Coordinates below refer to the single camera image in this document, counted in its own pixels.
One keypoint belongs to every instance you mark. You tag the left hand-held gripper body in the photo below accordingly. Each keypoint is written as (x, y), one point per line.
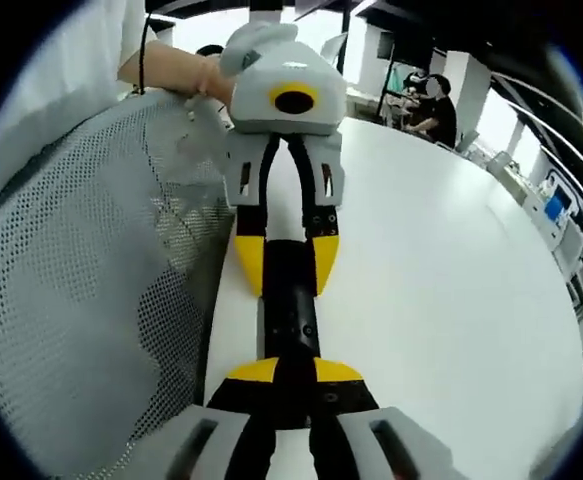
(291, 75)

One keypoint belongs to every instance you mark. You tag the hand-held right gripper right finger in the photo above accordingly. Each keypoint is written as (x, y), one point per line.
(371, 435)

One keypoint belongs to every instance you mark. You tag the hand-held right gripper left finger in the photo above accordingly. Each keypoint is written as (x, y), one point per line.
(206, 440)

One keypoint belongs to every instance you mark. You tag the black remote control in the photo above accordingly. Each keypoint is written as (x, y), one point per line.
(291, 300)

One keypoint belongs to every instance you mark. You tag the person's left hand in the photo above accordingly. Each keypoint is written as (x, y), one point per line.
(216, 82)

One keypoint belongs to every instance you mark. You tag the grey mesh office chair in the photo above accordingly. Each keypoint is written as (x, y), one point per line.
(91, 280)

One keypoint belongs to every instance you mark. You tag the person's white shirt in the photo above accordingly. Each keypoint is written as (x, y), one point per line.
(46, 75)

